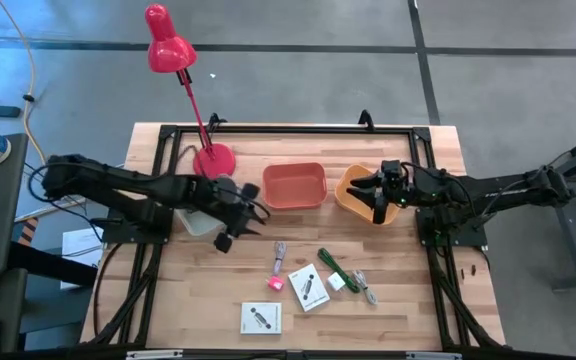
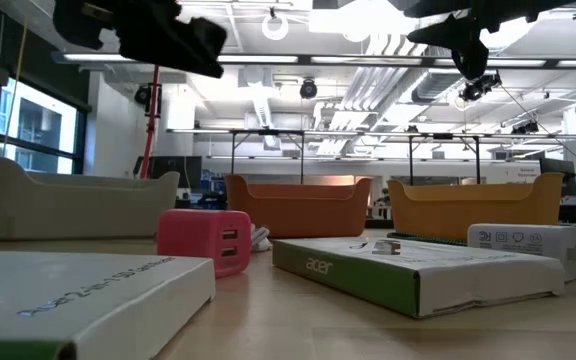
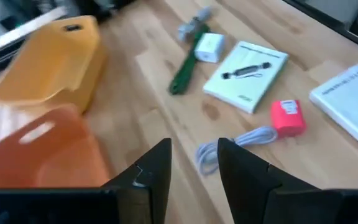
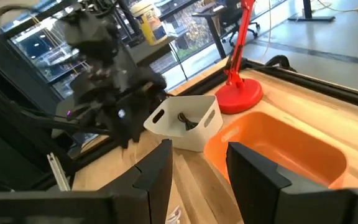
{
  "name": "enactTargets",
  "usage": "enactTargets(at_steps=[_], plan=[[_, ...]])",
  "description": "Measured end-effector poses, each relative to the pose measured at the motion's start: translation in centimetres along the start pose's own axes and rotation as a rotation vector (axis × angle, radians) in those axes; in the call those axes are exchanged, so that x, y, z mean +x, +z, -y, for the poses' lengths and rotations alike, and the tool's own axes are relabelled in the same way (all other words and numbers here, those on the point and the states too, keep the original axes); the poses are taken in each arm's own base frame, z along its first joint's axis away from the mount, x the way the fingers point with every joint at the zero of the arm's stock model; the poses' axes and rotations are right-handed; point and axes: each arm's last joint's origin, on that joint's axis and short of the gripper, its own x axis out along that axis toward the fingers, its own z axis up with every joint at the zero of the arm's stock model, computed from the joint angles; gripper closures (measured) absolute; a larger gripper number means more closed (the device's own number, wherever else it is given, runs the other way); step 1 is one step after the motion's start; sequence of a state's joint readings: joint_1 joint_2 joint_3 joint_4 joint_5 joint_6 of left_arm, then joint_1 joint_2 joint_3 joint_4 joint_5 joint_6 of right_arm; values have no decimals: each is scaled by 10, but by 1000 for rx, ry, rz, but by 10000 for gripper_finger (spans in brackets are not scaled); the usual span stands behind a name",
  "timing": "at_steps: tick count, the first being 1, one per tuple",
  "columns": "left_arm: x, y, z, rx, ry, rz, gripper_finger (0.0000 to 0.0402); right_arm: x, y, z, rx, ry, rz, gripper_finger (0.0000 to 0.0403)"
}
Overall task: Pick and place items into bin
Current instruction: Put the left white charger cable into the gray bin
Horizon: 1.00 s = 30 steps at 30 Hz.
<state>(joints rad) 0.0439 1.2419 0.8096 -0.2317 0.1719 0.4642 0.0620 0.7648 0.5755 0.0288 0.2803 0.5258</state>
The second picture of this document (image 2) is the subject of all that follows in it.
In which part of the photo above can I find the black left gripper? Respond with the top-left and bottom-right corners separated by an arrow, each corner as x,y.
115,0 -> 229,79

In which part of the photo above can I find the pink USB wall charger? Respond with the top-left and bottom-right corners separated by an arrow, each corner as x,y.
156,208 -> 253,279

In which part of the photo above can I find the white USB cable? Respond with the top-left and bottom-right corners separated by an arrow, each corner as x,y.
250,223 -> 273,253

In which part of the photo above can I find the white Acer card reader box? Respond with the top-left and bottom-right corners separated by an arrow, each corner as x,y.
0,249 -> 217,360
271,236 -> 567,319

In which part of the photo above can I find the yellow plastic bin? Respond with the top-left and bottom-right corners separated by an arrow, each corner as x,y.
386,172 -> 565,241

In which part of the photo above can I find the orange plastic bin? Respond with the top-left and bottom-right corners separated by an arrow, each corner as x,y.
224,173 -> 373,239

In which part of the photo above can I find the pale plastic bin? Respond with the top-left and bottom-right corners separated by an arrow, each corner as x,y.
0,156 -> 181,241

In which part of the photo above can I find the long ceiling light bar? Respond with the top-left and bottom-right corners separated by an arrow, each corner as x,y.
51,51 -> 576,70

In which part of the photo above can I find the red pole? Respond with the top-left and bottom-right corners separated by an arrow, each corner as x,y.
139,64 -> 163,180

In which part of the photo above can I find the round black ceiling fixture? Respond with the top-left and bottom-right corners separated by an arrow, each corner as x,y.
299,78 -> 319,100

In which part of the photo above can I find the black computer monitor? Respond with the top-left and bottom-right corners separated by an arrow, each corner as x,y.
134,155 -> 203,190
539,157 -> 576,198

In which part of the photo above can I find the green flat strip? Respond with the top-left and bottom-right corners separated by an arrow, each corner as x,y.
386,231 -> 469,247

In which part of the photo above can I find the white power adapter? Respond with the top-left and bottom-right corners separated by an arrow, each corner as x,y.
466,222 -> 576,283

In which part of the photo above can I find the black ceiling camera cluster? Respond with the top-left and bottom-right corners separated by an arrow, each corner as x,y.
459,71 -> 503,103

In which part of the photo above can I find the white ring light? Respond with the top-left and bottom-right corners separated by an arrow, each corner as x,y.
261,11 -> 290,42

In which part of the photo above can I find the black metal frame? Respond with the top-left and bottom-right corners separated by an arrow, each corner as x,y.
407,132 -> 482,185
229,128 -> 306,185

